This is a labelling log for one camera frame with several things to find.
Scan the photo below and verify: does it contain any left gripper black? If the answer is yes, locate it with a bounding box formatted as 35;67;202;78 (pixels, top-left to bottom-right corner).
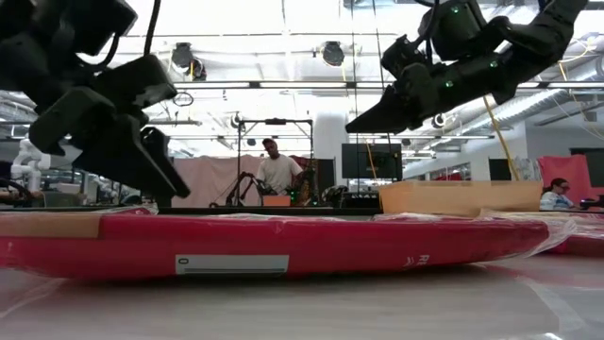
27;86;193;200

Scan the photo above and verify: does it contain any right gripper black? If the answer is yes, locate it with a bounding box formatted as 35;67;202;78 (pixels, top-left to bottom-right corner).
344;62;457;136

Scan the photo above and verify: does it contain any red popcorn bag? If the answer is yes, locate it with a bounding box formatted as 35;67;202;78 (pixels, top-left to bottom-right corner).
549;212;604;259
0;203;575;281

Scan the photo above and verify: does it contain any large black monitor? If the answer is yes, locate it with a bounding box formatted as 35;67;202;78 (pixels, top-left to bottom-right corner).
341;143;404;180

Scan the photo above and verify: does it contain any black equipment case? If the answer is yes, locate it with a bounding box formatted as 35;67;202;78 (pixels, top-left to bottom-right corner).
346;191;381;210

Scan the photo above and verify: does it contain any patterned cloth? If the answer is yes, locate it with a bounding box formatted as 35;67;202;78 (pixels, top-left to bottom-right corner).
292;158;323;190

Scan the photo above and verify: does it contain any long ceiling light strip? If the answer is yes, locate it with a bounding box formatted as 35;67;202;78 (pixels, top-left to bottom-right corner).
172;80;604;91

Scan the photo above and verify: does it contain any white humanoid robot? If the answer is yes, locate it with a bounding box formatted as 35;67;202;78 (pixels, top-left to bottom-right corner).
9;139;52;193

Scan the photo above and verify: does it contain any orange plastic basket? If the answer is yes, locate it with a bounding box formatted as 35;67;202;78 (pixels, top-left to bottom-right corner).
378;179;545;220

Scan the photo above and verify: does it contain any person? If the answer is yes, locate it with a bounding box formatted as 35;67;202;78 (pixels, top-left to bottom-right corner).
539;177;579;212
256;137;304;196

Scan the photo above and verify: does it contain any small black monitor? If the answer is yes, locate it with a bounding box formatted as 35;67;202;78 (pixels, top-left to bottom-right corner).
488;158;513;181

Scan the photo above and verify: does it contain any red cloth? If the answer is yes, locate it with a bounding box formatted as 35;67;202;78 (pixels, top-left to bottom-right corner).
536;154;591;204

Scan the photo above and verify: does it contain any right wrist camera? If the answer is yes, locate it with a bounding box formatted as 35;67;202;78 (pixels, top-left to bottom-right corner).
379;33;425;81

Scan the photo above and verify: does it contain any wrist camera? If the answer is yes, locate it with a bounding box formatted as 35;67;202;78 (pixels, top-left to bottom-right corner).
379;33;425;81
92;53;179;113

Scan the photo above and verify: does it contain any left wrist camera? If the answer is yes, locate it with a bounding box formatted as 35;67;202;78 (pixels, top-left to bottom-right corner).
92;53;179;113

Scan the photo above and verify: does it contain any thin black station frame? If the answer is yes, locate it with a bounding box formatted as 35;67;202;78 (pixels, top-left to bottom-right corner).
235;117;315;209

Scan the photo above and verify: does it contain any yellow cable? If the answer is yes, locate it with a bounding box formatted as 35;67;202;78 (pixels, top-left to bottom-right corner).
481;93;521;181

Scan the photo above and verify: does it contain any black camera cable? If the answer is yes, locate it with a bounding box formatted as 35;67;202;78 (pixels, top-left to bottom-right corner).
141;0;162;57

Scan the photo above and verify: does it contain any silver ventilation duct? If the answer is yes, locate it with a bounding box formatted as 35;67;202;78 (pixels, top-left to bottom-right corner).
460;89;604;138

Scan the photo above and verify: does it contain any black wall screen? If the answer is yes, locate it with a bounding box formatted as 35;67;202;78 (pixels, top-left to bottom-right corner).
569;146;604;188

